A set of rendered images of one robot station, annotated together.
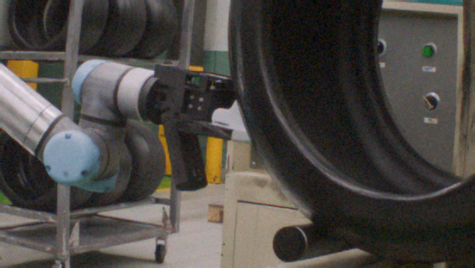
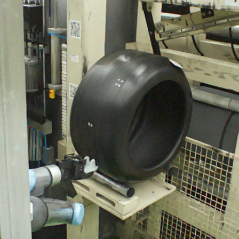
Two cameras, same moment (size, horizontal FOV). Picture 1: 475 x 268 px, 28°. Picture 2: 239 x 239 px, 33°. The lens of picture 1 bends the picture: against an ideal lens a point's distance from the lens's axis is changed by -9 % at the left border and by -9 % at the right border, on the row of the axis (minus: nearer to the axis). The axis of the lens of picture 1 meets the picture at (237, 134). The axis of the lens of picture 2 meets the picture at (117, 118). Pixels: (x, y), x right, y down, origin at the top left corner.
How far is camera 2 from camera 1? 1.90 m
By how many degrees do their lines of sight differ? 83
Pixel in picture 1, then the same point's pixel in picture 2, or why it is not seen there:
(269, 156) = (128, 174)
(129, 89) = (57, 176)
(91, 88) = (39, 185)
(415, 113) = not seen: outside the picture
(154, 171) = not seen: outside the picture
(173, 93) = (66, 169)
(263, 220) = not seen: outside the picture
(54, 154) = (80, 216)
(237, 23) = (120, 142)
